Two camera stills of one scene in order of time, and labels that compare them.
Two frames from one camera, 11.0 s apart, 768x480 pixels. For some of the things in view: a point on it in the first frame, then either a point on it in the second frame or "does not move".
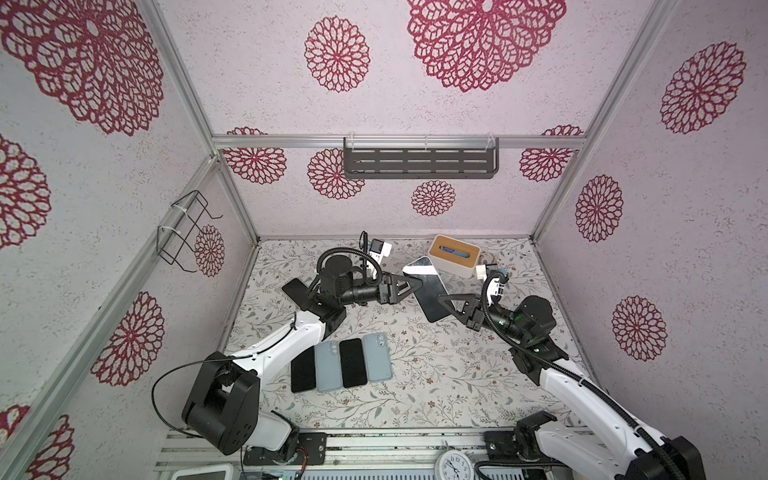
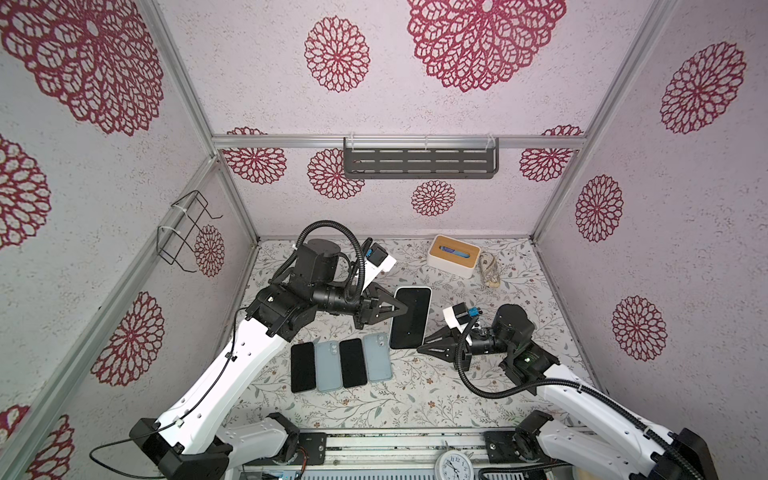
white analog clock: x=453 y=465 does not move
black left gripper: x=388 y=292 -> x=370 y=309
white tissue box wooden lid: x=454 y=256 does not move
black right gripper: x=473 y=315 -> x=450 y=338
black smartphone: x=352 y=363 does not move
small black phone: x=424 y=271 -> x=408 y=330
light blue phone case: x=328 y=366 does not move
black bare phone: x=303 y=371 does not move
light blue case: x=377 y=352 does not move
